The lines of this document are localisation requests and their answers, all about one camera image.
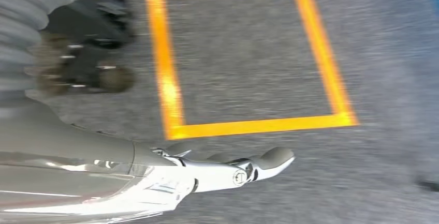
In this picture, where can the yellow floor tape square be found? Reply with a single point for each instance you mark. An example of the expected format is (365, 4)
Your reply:
(164, 61)

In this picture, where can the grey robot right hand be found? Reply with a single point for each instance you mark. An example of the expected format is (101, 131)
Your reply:
(68, 167)

